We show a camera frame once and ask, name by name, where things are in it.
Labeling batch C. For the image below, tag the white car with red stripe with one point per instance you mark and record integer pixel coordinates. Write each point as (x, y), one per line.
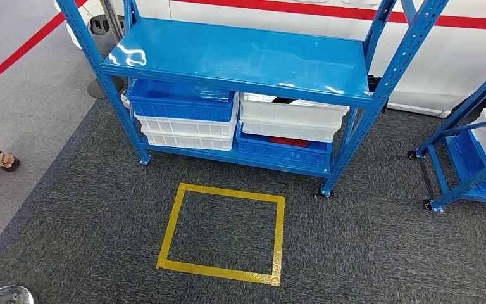
(436, 63)

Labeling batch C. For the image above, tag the red object in crate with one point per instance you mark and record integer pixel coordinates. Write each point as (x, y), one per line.
(289, 142)

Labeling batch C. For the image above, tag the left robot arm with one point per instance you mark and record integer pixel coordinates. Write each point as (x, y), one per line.
(4, 296)

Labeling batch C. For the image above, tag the grey barrier pole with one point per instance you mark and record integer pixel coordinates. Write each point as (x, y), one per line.
(111, 21)

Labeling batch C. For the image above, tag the red barrier belt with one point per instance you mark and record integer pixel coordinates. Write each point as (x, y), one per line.
(21, 50)

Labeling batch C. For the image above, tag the black part in crate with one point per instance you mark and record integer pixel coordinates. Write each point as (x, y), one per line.
(283, 100)

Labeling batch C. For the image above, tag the blue metal shelf rack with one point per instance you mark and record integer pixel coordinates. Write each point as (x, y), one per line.
(436, 176)
(247, 54)

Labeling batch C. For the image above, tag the yellow floor tape square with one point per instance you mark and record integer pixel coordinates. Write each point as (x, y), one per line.
(222, 272)

